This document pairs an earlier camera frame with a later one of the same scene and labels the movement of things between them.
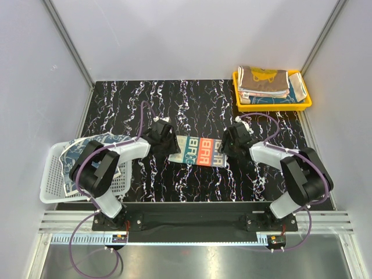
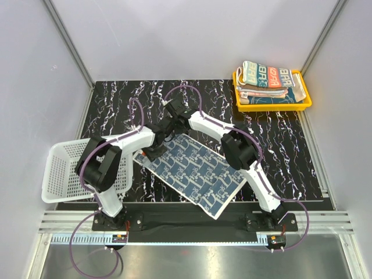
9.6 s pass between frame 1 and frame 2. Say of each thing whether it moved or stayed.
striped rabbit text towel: moved
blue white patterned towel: moved
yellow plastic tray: stayed
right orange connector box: stayed
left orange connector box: stayed
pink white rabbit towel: stayed
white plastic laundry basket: stayed
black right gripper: moved
